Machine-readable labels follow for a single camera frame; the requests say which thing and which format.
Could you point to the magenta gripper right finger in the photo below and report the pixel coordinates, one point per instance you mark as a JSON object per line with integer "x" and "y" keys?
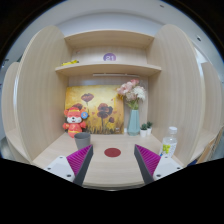
{"x": 147, "y": 161}

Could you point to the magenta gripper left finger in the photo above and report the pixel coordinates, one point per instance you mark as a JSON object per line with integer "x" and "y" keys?
{"x": 79, "y": 162}

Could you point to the clear plastic water bottle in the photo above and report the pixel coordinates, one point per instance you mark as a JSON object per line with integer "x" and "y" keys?
{"x": 169, "y": 142}

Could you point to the grey plastic cup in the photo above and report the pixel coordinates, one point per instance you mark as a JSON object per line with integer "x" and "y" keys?
{"x": 82, "y": 140}

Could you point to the small potted plant left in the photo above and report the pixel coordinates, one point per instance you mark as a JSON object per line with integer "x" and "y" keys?
{"x": 143, "y": 130}

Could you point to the small potted plant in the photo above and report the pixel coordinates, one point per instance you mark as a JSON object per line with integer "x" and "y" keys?
{"x": 143, "y": 130}
{"x": 149, "y": 127}

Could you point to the red round coaster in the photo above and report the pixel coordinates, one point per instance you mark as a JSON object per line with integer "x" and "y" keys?
{"x": 112, "y": 152}

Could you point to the teal ceramic vase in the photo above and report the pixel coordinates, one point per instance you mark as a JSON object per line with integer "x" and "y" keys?
{"x": 133, "y": 128}

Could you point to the small potted plant right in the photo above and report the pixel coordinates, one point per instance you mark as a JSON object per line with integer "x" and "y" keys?
{"x": 149, "y": 127}

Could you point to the red fox plush toy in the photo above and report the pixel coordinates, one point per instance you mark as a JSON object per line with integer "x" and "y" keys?
{"x": 75, "y": 121}

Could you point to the yellow poppy flower painting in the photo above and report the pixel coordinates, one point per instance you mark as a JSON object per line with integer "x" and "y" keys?
{"x": 103, "y": 105}

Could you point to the pink white flower bouquet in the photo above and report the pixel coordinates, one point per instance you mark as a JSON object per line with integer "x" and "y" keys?
{"x": 132, "y": 92}

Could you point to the wooden desk hutch shelf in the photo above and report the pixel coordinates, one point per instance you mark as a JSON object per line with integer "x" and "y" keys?
{"x": 180, "y": 92}

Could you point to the yellow object on shelf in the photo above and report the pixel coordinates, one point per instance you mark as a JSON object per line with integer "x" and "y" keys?
{"x": 70, "y": 62}

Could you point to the purple round number sticker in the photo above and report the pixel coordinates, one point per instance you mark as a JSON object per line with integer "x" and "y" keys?
{"x": 109, "y": 57}

